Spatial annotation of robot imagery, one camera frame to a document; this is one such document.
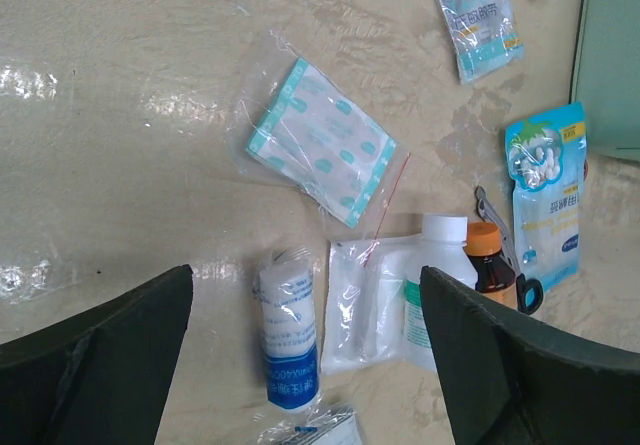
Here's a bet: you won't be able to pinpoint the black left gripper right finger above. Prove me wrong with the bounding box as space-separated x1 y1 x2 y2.
420 266 639 444

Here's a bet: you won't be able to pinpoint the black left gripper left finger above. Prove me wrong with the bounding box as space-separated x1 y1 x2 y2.
1 265 193 444

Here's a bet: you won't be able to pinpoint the brown bottle with orange cap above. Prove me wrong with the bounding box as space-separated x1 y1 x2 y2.
464 222 518 310

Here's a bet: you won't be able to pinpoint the white plastic medicine bottle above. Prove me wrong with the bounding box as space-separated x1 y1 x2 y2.
402 214 478 372

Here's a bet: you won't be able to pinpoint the white gauze pad packet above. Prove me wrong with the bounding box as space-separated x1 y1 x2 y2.
321 235 419 375

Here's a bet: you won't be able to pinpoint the white elastic bandage roll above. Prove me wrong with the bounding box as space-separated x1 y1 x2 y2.
253 247 320 413

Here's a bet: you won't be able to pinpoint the blue cotton swab pouch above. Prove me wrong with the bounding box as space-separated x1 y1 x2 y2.
504 102 587 291

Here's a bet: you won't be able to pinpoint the mint green medicine kit case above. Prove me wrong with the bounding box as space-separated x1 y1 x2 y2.
571 0 639 161

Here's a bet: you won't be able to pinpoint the alcohol pad packet in bag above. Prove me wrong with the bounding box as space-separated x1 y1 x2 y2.
252 404 365 445

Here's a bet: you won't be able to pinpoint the plaster strips in clear bag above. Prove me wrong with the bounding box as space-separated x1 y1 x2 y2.
226 30 410 241

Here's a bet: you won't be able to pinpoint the teal adhesive tape packet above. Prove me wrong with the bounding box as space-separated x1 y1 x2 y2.
438 0 524 84

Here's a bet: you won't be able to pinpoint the bandage scissors with black handles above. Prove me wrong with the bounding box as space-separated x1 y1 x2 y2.
474 186 544 315

